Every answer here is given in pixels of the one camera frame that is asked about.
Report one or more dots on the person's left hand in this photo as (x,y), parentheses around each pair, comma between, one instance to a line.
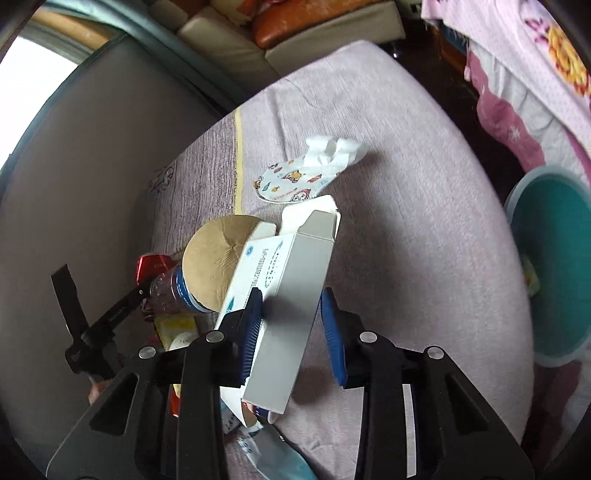
(97,388)

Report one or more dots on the beige armchair orange cushion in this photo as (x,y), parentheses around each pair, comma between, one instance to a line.
(258,42)

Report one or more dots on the white cartoon tissue pack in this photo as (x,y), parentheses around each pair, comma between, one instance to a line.
(305,177)

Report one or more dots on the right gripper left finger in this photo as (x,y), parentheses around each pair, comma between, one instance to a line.
(121,435)

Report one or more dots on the teal round trash bin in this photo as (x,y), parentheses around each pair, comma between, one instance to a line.
(549,216)

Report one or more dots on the clear water bottle blue label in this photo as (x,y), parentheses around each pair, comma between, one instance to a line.
(169,295)

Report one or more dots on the yellow white paper wrapper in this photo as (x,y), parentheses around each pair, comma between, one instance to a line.
(168,327)

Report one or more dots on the light blue snack wrapper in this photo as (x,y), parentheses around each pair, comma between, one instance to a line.
(272,457)

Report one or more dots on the red cola can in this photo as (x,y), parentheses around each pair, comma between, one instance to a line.
(149,266)

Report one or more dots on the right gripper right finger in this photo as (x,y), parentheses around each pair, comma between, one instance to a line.
(422,417)

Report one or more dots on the white cardboard box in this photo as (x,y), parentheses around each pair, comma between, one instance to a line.
(288,264)

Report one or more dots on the brown coconut shell bowl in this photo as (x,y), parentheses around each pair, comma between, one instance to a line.
(211,256)

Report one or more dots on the pink floral quilt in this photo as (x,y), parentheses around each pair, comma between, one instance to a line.
(534,89)

